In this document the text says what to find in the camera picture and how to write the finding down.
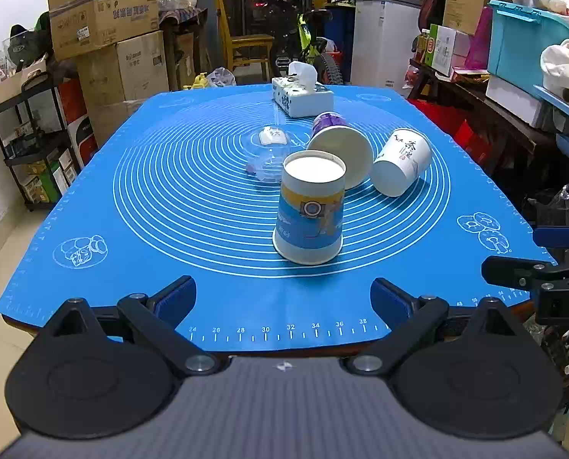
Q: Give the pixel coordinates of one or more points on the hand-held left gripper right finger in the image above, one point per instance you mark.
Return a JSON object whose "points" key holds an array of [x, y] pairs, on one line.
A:
{"points": [[388, 302]]}

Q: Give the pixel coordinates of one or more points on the blue and yellow paper cup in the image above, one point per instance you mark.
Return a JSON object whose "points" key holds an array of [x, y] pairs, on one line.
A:
{"points": [[308, 215]]}

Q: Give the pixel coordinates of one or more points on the dark wooden side table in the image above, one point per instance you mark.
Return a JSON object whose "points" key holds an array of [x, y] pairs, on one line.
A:
{"points": [[495, 119]]}

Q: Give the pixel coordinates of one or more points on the white flat box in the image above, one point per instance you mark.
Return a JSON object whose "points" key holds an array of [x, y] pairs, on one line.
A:
{"points": [[514, 100]]}

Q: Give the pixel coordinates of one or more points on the wooden chair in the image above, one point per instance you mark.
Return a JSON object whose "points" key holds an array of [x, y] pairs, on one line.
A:
{"points": [[246, 43]]}

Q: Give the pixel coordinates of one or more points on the black shelf rack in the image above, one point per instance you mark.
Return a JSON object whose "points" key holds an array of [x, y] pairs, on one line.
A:
{"points": [[31, 153]]}

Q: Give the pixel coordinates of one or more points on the large closed cardboard box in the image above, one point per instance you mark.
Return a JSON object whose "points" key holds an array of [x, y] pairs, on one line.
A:
{"points": [[126, 67]]}

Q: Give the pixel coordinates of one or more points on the white tissue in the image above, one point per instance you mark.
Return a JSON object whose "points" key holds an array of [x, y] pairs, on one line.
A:
{"points": [[303, 74]]}

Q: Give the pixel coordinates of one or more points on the open cardboard box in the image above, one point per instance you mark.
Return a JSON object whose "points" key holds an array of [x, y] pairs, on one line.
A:
{"points": [[98, 14]]}

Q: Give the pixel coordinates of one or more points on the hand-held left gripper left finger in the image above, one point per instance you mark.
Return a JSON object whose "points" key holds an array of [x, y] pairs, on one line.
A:
{"points": [[175, 299]]}

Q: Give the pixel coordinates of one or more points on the red appliance box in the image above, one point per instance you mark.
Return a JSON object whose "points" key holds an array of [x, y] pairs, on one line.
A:
{"points": [[76, 119]]}

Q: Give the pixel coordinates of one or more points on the white tissue box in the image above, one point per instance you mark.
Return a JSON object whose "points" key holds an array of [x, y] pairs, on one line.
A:
{"points": [[301, 99]]}

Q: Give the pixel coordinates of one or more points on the black bicycle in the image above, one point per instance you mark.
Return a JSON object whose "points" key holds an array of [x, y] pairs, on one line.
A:
{"points": [[308, 33]]}

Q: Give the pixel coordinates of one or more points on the black cap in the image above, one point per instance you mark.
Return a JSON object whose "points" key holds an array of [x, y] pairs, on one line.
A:
{"points": [[24, 45]]}

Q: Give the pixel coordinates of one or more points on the yellow toy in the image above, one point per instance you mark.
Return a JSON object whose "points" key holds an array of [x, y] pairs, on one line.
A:
{"points": [[197, 81]]}

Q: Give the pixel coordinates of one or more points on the blue silicone baking mat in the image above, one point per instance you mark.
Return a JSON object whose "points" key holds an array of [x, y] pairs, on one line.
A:
{"points": [[170, 210]]}

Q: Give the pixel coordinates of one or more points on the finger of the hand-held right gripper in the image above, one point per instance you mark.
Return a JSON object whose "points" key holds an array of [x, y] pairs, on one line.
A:
{"points": [[509, 270], [552, 236]]}

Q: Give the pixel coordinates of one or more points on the pink bag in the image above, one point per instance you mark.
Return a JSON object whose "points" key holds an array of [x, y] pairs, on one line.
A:
{"points": [[479, 40]]}

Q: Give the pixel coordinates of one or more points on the red bag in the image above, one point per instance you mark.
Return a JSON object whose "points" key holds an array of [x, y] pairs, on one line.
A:
{"points": [[456, 124]]}

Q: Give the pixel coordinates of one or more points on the teal plastic storage bin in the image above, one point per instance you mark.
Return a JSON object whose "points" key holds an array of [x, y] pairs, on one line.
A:
{"points": [[523, 43]]}

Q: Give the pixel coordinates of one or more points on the white paper cup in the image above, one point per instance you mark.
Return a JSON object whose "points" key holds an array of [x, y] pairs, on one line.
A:
{"points": [[400, 162]]}

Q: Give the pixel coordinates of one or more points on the purple paper cup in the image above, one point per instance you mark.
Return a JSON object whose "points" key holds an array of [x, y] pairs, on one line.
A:
{"points": [[343, 150]]}

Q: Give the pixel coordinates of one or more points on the green and white carton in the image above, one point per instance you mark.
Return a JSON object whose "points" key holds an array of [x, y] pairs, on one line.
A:
{"points": [[440, 50]]}

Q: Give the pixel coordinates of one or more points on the white chest freezer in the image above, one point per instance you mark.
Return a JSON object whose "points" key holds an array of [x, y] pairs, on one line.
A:
{"points": [[382, 43]]}

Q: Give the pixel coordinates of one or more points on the clear plastic cup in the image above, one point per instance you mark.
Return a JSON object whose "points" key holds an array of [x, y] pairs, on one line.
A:
{"points": [[271, 139]]}

